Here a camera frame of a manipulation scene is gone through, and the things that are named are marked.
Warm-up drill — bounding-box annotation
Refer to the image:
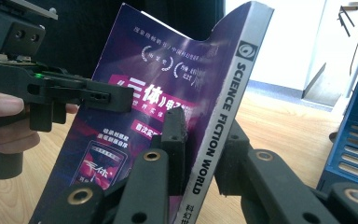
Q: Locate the purple magazine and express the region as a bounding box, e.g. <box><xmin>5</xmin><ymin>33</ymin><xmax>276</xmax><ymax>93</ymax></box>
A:
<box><xmin>28</xmin><ymin>1</ymin><xmax>275</xmax><ymax>224</ymax></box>

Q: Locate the blue plastic file rack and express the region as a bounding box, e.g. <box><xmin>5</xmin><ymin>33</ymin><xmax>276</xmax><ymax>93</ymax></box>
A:
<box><xmin>316</xmin><ymin>36</ymin><xmax>358</xmax><ymax>194</ymax></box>

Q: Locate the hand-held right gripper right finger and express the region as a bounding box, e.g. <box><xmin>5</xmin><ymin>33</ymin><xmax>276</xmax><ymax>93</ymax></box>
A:
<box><xmin>213</xmin><ymin>119</ymin><xmax>254</xmax><ymax>198</ymax></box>

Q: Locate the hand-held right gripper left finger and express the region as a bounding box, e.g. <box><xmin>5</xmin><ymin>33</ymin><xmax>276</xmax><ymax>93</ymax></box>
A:
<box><xmin>150</xmin><ymin>106</ymin><xmax>189</xmax><ymax>198</ymax></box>

